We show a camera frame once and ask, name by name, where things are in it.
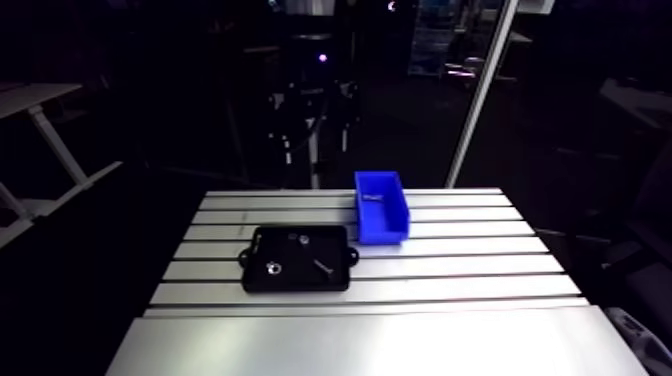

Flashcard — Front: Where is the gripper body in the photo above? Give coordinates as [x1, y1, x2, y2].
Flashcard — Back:
[268, 32, 363, 159]

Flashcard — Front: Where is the blue bin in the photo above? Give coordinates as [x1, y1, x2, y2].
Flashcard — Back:
[353, 169, 411, 247]

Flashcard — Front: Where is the black tray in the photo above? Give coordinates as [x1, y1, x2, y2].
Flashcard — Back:
[238, 224, 361, 294]

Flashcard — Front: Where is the white desk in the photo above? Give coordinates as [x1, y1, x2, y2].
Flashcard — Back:
[0, 82, 124, 249]

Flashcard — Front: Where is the pale holed strip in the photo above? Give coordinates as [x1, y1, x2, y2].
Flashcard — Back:
[603, 306, 672, 376]

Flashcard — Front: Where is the aluminium post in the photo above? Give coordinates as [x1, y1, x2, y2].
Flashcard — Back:
[444, 0, 520, 189]

